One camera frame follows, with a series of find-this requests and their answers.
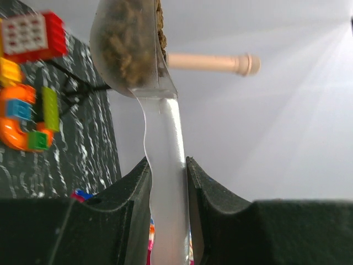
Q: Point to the translucent plastic food scoop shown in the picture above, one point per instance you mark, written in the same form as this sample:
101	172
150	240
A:
126	51

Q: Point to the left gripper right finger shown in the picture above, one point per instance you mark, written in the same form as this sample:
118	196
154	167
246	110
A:
227	229

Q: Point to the red toy block tower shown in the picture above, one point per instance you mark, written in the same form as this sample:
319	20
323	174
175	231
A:
29	38

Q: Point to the pink pet food bag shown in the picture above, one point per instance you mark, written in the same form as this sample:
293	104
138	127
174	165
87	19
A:
80	195

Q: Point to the colourful toy block track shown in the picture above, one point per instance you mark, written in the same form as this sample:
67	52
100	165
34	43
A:
17	103

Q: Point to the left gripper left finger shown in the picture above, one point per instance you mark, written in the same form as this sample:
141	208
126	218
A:
110	228

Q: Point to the pink microphone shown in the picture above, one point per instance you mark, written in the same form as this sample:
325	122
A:
241	65

